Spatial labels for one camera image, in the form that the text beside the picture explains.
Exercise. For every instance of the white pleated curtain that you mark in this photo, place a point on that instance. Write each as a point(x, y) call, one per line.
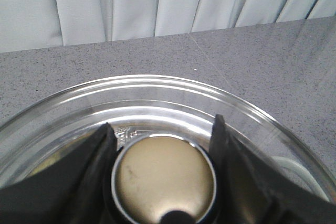
point(33, 24)

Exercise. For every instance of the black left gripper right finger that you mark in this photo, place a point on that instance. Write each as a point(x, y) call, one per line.
point(251, 191)

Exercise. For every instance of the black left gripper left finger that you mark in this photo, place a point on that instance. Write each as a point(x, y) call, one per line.
point(69, 191)

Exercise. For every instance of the glass pot lid steel rim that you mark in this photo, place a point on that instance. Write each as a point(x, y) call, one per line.
point(162, 171)

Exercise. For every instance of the pale green electric cooking pot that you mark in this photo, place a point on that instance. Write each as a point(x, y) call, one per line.
point(303, 173)

